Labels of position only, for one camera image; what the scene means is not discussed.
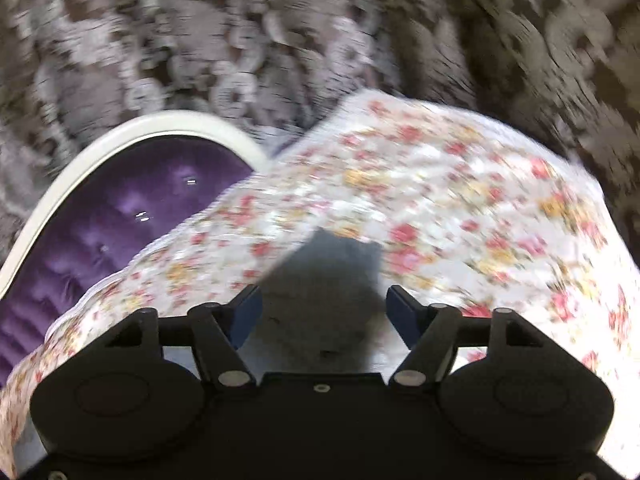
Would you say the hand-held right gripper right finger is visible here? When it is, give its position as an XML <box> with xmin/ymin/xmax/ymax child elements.
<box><xmin>386</xmin><ymin>284</ymin><xmax>546</xmax><ymax>394</ymax></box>

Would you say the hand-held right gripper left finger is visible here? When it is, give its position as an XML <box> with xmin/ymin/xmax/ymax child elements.
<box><xmin>102</xmin><ymin>284</ymin><xmax>264</xmax><ymax>394</ymax></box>

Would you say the small grey garment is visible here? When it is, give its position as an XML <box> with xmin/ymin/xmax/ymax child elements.
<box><xmin>239</xmin><ymin>227</ymin><xmax>417</xmax><ymax>377</ymax></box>

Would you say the floral bed blanket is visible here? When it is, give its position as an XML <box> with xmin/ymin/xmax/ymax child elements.
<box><xmin>0</xmin><ymin>87</ymin><xmax>640</xmax><ymax>480</ymax></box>

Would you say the grey patterned lace curtain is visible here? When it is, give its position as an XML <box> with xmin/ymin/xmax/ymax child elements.
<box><xmin>0</xmin><ymin>0</ymin><xmax>640</xmax><ymax>281</ymax></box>

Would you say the purple tufted headboard white frame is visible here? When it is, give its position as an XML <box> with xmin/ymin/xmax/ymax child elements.
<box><xmin>0</xmin><ymin>110</ymin><xmax>272</xmax><ymax>387</ymax></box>

